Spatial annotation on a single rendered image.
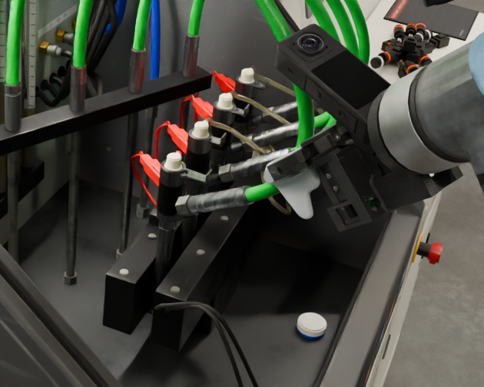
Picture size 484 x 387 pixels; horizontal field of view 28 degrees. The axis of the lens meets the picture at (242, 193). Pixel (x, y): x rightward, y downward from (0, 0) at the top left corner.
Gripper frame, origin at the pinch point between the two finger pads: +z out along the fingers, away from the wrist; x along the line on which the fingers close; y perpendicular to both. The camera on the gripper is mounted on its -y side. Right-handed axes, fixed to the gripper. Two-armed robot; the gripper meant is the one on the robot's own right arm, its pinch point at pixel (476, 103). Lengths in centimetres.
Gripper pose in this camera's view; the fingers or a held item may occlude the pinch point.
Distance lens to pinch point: 106.2
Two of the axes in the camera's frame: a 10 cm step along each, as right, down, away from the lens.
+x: 3.4, -4.9, 8.0
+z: -1.3, 8.2, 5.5
